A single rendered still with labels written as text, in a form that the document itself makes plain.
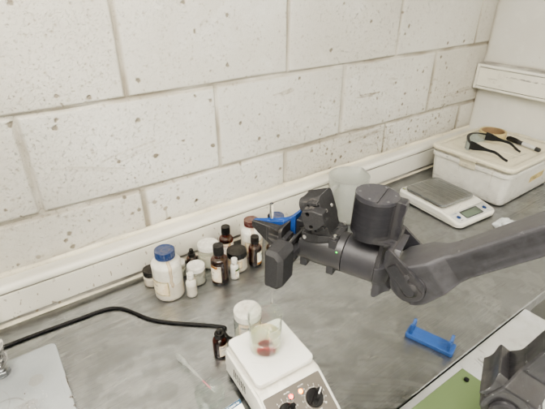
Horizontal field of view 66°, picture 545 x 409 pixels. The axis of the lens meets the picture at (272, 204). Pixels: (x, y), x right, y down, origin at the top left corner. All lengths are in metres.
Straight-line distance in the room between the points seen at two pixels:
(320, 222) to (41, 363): 0.67
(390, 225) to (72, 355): 0.72
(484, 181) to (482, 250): 1.07
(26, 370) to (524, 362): 0.86
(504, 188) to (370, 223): 1.07
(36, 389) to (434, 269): 0.75
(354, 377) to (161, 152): 0.67
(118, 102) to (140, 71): 0.09
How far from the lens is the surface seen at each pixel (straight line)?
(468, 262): 0.54
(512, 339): 1.08
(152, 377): 0.92
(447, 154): 1.64
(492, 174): 1.56
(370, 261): 0.57
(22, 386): 0.98
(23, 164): 1.01
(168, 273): 1.01
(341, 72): 1.35
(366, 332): 0.98
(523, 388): 0.63
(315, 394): 0.79
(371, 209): 0.53
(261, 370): 0.78
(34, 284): 1.09
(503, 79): 1.89
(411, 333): 0.99
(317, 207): 0.56
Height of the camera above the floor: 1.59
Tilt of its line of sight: 29 degrees down
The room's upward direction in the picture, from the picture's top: straight up
